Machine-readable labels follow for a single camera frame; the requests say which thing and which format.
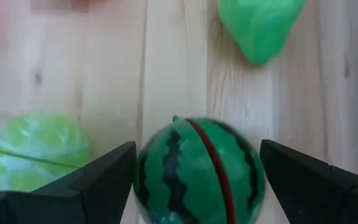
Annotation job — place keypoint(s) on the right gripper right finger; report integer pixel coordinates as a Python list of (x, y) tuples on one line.
[(306, 186)]

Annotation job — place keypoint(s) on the striped watermelon toy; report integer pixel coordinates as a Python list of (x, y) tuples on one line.
[(197, 174)]

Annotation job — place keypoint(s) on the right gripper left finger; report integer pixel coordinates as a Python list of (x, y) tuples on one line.
[(104, 186)]

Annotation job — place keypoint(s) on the light green cabbage toy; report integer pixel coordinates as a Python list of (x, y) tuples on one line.
[(36, 149)]

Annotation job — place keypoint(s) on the light green pear toy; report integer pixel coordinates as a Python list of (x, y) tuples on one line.
[(259, 28)]

